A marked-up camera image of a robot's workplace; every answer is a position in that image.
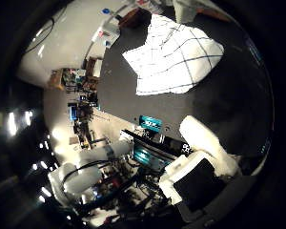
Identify white planter pot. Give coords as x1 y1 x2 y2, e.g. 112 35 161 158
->
172 0 198 24

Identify wooden shelf with clutter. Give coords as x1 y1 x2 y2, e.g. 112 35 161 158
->
47 56 104 94

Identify thin black cable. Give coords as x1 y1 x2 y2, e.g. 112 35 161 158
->
24 16 57 54

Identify white cloth with blue checks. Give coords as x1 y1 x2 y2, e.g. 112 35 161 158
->
122 12 226 96

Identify round wooden board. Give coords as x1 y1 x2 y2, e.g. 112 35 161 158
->
118 8 153 31

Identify white cardboard boxes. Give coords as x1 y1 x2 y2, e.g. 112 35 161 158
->
91 21 121 50

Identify teal label plate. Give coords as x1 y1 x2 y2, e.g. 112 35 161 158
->
138 114 164 134

